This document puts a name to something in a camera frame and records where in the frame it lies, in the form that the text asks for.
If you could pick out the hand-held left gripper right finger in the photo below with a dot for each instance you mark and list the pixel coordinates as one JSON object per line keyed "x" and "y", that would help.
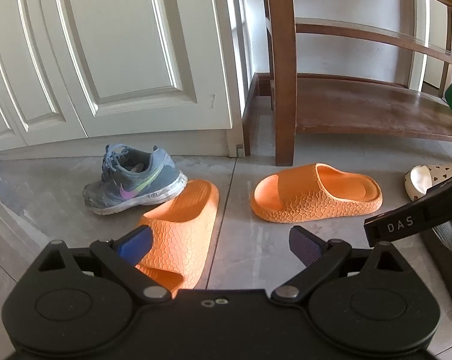
{"x": 304, "y": 245}

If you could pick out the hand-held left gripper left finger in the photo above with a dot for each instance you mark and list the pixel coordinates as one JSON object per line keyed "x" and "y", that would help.
{"x": 135, "y": 245}

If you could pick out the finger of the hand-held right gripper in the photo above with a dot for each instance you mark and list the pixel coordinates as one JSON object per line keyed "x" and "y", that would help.
{"x": 417, "y": 217}

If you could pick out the cream heart print slipper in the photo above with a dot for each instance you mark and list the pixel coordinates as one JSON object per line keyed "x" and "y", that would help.
{"x": 421, "y": 180}

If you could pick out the orange textured slide slipper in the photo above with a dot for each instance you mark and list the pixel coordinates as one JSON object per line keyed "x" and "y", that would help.
{"x": 180, "y": 228}
{"x": 316, "y": 200}

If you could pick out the grey sneaker with pink logo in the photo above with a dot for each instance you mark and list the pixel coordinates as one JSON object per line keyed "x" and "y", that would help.
{"x": 143, "y": 183}

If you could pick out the brown wooden shoe rack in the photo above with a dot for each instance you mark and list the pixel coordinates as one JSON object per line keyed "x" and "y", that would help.
{"x": 361, "y": 108}

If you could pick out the white panelled cabinet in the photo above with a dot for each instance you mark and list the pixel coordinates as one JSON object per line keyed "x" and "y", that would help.
{"x": 128, "y": 45}

